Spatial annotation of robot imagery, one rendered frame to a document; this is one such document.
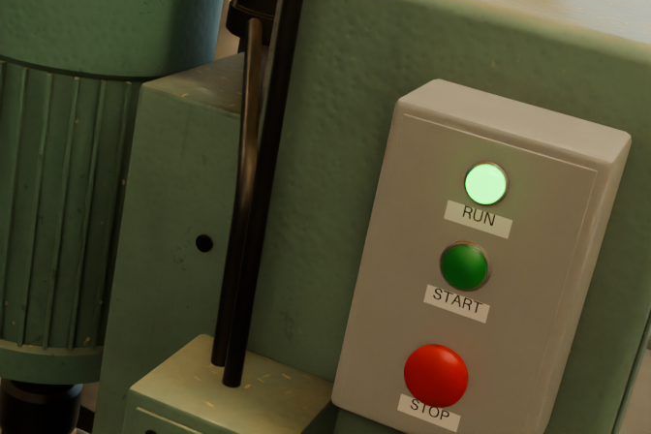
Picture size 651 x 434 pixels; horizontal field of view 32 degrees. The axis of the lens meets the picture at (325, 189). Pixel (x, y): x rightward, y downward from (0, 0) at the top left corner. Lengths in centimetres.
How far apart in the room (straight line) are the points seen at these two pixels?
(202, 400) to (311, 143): 14
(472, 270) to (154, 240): 26
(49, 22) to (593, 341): 36
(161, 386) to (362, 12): 22
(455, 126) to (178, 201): 24
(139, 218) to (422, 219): 24
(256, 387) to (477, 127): 20
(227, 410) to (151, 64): 23
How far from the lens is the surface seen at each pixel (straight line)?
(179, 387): 60
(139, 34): 70
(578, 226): 50
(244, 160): 60
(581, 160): 49
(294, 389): 62
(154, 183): 69
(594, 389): 59
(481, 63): 56
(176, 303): 71
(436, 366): 53
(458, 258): 51
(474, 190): 50
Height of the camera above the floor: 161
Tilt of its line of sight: 20 degrees down
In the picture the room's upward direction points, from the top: 11 degrees clockwise
